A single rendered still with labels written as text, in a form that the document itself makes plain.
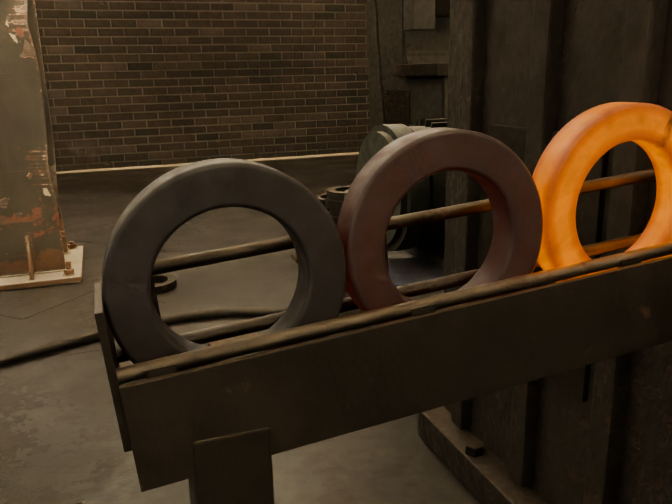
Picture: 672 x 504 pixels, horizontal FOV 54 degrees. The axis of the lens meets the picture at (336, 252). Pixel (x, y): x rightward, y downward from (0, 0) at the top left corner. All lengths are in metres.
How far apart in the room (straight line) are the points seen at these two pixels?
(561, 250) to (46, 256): 2.66
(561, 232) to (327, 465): 1.01
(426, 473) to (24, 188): 2.13
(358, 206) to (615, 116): 0.25
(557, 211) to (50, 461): 1.33
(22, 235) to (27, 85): 0.62
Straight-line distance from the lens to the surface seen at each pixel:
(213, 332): 0.55
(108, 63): 6.55
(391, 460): 1.53
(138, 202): 0.48
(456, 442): 1.47
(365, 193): 0.51
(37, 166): 3.00
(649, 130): 0.66
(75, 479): 1.59
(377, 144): 1.95
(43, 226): 3.05
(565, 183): 0.61
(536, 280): 0.59
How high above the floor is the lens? 0.83
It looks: 15 degrees down
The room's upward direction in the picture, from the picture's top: 1 degrees counter-clockwise
